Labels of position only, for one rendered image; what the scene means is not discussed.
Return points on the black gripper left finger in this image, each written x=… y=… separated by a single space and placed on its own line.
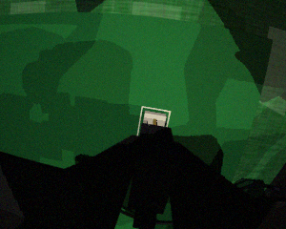
x=87 y=195

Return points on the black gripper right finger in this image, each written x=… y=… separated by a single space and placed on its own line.
x=203 y=199

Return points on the green circuit board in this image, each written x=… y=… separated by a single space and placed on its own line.
x=73 y=84

